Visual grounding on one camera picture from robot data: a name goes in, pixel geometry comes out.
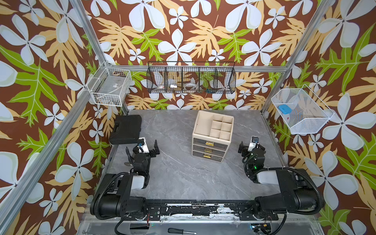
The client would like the beige drawer organizer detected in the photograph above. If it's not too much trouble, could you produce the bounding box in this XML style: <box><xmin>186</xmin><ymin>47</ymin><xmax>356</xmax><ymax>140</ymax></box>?
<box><xmin>192</xmin><ymin>110</ymin><xmax>234</xmax><ymax>163</ymax></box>

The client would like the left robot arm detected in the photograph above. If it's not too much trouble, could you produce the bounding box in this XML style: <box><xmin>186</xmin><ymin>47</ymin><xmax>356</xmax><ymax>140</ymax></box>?
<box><xmin>90</xmin><ymin>138</ymin><xmax>160</xmax><ymax>220</ymax></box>

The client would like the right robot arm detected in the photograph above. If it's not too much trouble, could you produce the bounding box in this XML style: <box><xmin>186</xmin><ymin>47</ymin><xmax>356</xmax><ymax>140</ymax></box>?
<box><xmin>238</xmin><ymin>142</ymin><xmax>325</xmax><ymax>216</ymax></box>

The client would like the black plastic case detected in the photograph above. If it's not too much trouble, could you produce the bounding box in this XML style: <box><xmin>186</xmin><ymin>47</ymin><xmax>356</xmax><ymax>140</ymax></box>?
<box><xmin>109</xmin><ymin>115</ymin><xmax>142</xmax><ymax>145</ymax></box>

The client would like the blue object in basket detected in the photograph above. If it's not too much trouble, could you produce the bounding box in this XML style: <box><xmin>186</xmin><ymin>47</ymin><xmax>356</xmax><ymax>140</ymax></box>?
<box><xmin>278</xmin><ymin>104</ymin><xmax>292</xmax><ymax>115</ymax></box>

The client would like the white mesh basket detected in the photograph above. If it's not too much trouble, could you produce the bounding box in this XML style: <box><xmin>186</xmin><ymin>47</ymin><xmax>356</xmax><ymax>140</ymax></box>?
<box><xmin>271</xmin><ymin>87</ymin><xmax>334</xmax><ymax>135</ymax></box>

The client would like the black screwdriver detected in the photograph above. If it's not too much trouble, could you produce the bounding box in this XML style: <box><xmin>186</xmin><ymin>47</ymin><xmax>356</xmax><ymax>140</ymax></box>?
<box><xmin>167</xmin><ymin>228</ymin><xmax>197</xmax><ymax>235</ymax></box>

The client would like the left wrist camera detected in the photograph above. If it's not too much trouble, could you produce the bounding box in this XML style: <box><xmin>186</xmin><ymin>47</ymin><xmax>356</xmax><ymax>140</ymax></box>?
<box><xmin>137</xmin><ymin>137</ymin><xmax>149</xmax><ymax>153</ymax></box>

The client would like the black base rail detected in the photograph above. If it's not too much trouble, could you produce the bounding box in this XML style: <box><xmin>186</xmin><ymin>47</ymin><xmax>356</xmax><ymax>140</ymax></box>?
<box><xmin>144</xmin><ymin>199</ymin><xmax>279</xmax><ymax>221</ymax></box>

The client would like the black wire basket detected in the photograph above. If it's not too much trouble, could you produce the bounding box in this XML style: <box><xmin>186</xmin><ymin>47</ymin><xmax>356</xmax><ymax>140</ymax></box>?
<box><xmin>146</xmin><ymin>61</ymin><xmax>237</xmax><ymax>94</ymax></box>

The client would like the white wire basket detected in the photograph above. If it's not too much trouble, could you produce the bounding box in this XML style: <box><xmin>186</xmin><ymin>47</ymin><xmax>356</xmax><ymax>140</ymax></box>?
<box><xmin>87</xmin><ymin>63</ymin><xmax>132</xmax><ymax>107</ymax></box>

